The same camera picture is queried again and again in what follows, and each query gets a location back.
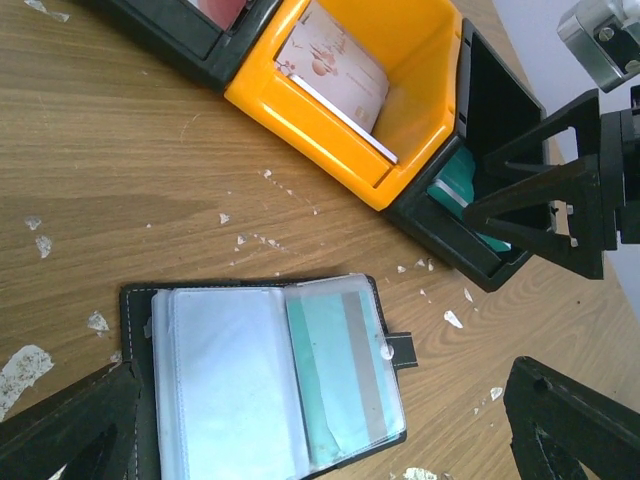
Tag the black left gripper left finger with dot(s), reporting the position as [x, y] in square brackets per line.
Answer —
[85, 431]

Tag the black leather card holder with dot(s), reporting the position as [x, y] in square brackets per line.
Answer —
[220, 397]

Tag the red white card stack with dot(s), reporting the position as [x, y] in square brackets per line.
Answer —
[223, 13]

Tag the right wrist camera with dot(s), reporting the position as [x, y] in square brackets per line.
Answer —
[603, 36]

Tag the black bin with red cards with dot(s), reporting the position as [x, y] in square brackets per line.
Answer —
[184, 37]

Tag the black bin with teal cards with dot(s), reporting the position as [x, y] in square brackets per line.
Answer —
[492, 107]

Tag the teal card stack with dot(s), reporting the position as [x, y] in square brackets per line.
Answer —
[453, 187]

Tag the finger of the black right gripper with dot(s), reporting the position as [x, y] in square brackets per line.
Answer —
[582, 114]
[556, 215]

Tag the white pink card stack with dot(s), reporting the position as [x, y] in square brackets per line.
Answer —
[326, 61]

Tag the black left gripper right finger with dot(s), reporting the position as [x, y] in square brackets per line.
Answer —
[561, 428]

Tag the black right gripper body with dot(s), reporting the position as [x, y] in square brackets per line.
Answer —
[619, 174]

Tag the yellow plastic bin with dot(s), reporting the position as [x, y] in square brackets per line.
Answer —
[417, 44]

